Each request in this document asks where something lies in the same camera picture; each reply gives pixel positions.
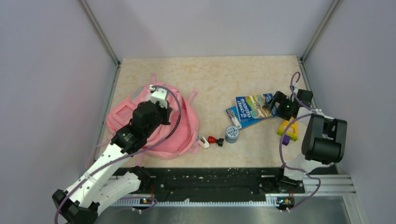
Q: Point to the aluminium frame rail left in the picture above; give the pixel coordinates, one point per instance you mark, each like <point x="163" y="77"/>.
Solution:
<point x="107" y="91"/>

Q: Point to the red black stamp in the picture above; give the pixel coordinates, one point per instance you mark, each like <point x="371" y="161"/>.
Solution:
<point x="213" y="140"/>

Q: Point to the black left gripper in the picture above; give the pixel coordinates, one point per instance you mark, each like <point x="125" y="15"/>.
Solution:
<point x="166" y="112"/>

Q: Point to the pink student backpack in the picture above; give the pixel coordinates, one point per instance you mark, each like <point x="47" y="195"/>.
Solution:
<point x="185" y="137"/>

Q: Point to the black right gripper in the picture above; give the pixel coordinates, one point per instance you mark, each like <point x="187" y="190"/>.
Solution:
<point x="281" y="98"/>

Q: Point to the blue slime jar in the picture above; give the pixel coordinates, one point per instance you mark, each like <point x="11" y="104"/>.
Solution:
<point x="232" y="134"/>

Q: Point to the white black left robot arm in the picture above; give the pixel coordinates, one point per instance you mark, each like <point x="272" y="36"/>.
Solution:
<point x="85" y="200"/>

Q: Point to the blue treehouse book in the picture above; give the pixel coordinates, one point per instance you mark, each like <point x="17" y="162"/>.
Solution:
<point x="252" y="107"/>

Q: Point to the purple toy block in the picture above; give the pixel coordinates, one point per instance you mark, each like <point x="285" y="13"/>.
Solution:
<point x="286" y="140"/>

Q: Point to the yellow triangular toy block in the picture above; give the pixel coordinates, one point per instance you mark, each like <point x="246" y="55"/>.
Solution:
<point x="292" y="131"/>

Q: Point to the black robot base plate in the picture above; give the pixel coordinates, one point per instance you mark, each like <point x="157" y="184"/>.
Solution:
<point x="215" y="185"/>

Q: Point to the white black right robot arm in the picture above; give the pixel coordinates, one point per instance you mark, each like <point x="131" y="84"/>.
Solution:
<point x="324" y="140"/>

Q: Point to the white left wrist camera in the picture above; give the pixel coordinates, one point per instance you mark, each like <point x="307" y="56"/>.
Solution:
<point x="158" y="95"/>

